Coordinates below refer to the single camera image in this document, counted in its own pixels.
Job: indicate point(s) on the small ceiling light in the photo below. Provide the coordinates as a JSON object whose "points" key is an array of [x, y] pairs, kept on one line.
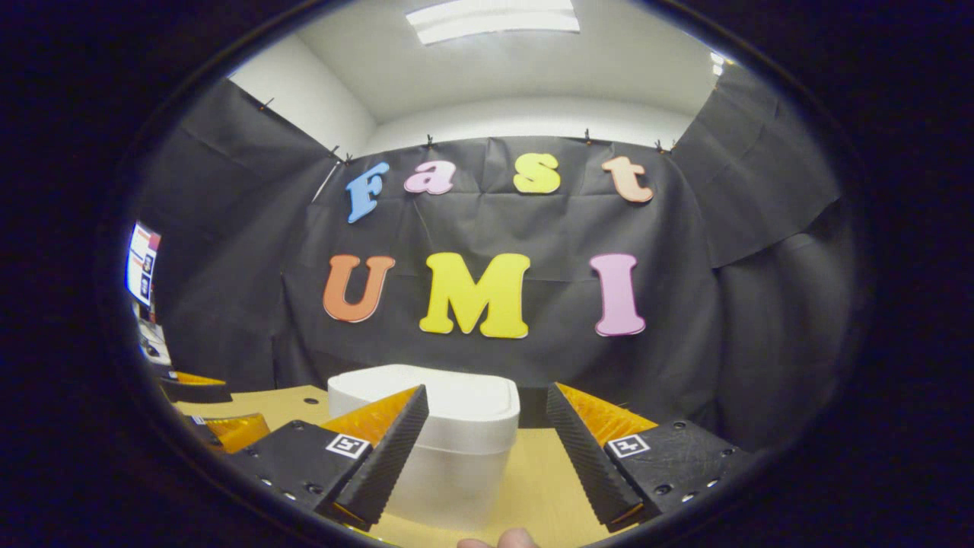
{"points": [[719, 62]]}

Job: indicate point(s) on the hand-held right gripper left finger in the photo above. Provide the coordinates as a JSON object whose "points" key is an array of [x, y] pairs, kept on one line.
{"points": [[392, 457]]}

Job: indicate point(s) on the white side table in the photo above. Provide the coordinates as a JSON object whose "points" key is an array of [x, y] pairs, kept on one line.
{"points": [[156, 342]]}

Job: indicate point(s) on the black backdrop cloth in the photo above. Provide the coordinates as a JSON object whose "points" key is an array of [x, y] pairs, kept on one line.
{"points": [[685, 342]]}

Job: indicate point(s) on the computer monitor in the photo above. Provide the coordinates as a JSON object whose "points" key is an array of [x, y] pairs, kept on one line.
{"points": [[143, 266]]}

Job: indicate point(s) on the white desktop garbage bin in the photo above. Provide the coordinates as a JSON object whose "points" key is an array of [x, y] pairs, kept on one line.
{"points": [[464, 403]]}

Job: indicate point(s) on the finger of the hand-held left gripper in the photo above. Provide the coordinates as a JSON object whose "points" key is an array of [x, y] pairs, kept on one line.
{"points": [[209, 435], [198, 392]]}

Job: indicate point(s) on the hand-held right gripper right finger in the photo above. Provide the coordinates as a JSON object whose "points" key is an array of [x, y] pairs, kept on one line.
{"points": [[586, 464]]}

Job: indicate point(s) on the large ceiling light panel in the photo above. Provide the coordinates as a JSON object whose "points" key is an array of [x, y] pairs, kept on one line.
{"points": [[494, 19]]}

